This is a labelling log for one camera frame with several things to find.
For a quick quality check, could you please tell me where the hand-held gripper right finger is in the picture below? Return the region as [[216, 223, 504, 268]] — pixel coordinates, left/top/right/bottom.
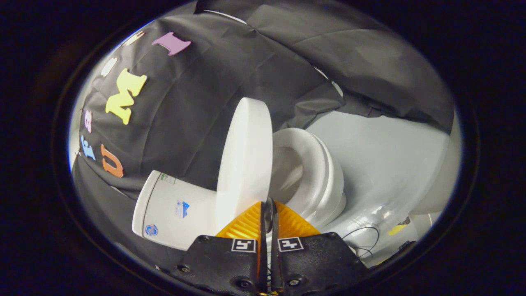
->
[[271, 200, 368, 294]]

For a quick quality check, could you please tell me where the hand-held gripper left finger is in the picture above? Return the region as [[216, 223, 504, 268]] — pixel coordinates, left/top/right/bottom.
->
[[175, 201, 268, 294]]

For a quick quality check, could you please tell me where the black lid pull tab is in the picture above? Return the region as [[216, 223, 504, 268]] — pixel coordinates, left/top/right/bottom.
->
[[265, 197, 277, 233]]

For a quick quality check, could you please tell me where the white toilet lid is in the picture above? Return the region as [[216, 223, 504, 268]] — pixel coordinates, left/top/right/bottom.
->
[[216, 97, 274, 233]]

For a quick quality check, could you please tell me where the white toilet bowl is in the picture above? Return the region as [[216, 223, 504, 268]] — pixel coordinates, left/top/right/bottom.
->
[[306, 138, 346, 231]]

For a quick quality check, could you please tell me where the black backdrop cloth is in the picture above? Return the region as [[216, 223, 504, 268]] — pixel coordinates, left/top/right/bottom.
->
[[72, 0, 454, 266]]

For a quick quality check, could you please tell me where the black cable bundle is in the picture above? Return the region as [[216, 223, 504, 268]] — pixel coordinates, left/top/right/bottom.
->
[[342, 225, 381, 259]]

